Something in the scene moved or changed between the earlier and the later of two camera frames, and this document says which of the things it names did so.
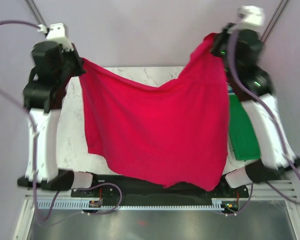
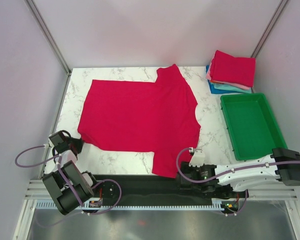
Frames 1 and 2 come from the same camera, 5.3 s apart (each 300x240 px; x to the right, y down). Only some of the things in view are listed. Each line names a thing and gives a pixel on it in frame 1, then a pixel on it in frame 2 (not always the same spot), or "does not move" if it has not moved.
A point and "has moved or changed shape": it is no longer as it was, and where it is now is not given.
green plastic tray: [242, 140] does not move
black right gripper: [218, 38] → [184, 167]
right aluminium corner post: [281, 6] does not move
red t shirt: [171, 134] has moved or changed shape
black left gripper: [79, 70] → [79, 143]
